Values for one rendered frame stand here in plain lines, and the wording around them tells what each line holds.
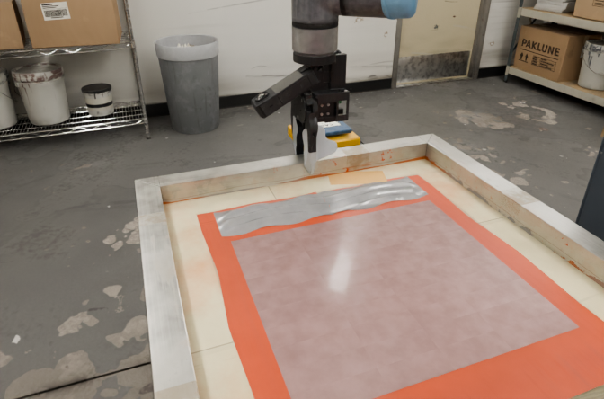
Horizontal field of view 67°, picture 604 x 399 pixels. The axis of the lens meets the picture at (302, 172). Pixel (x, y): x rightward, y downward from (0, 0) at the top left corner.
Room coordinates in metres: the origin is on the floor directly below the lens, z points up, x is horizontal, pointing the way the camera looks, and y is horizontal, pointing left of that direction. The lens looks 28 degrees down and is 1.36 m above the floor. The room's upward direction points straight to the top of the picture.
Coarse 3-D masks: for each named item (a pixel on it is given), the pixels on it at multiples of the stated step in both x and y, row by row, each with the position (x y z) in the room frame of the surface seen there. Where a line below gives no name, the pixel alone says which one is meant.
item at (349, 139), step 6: (288, 126) 1.01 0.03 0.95; (288, 132) 1.01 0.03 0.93; (330, 138) 0.93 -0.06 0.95; (336, 138) 0.93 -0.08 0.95; (342, 138) 0.93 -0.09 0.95; (348, 138) 0.93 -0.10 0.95; (354, 138) 0.94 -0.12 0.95; (342, 144) 0.92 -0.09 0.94; (348, 144) 0.93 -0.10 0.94; (354, 144) 0.93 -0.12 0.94
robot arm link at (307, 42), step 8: (296, 32) 0.74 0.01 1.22; (304, 32) 0.73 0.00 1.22; (312, 32) 0.73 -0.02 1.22; (320, 32) 0.73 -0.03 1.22; (328, 32) 0.73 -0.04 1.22; (336, 32) 0.75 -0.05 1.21; (296, 40) 0.74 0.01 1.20; (304, 40) 0.73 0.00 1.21; (312, 40) 0.73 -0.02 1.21; (320, 40) 0.73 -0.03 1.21; (328, 40) 0.73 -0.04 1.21; (336, 40) 0.75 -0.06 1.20; (296, 48) 0.74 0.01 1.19; (304, 48) 0.73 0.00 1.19; (312, 48) 0.73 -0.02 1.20; (320, 48) 0.73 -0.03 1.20; (328, 48) 0.73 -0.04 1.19; (336, 48) 0.75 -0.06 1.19; (304, 56) 0.74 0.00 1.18; (312, 56) 0.73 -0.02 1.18; (320, 56) 0.74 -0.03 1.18
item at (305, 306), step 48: (240, 240) 0.55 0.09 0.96; (288, 240) 0.55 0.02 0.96; (336, 240) 0.55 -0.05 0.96; (240, 288) 0.45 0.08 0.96; (288, 288) 0.45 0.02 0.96; (336, 288) 0.45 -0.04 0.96; (384, 288) 0.45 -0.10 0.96; (240, 336) 0.37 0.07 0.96; (288, 336) 0.37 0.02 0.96; (336, 336) 0.37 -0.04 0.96; (384, 336) 0.37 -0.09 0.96; (288, 384) 0.31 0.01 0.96; (336, 384) 0.31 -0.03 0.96; (384, 384) 0.31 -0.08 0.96; (432, 384) 0.31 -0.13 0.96
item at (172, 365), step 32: (288, 160) 0.75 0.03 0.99; (320, 160) 0.75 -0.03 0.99; (352, 160) 0.77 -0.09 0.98; (384, 160) 0.80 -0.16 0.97; (448, 160) 0.76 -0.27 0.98; (160, 192) 0.63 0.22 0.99; (192, 192) 0.67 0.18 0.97; (224, 192) 0.69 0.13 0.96; (480, 192) 0.67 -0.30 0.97; (512, 192) 0.63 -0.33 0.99; (160, 224) 0.54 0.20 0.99; (544, 224) 0.55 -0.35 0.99; (576, 224) 0.54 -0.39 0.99; (160, 256) 0.47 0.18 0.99; (576, 256) 0.49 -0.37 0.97; (160, 288) 0.41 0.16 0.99; (160, 320) 0.36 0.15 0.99; (160, 352) 0.32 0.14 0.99; (160, 384) 0.28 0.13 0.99; (192, 384) 0.28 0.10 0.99
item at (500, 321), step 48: (432, 192) 0.69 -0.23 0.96; (384, 240) 0.55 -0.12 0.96; (432, 240) 0.55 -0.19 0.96; (480, 240) 0.55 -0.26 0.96; (432, 288) 0.45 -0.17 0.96; (480, 288) 0.45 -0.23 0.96; (528, 288) 0.45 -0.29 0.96; (432, 336) 0.37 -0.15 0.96; (480, 336) 0.37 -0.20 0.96; (528, 336) 0.37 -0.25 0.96; (576, 336) 0.37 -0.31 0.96; (480, 384) 0.31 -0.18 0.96; (528, 384) 0.31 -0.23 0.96; (576, 384) 0.31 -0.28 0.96
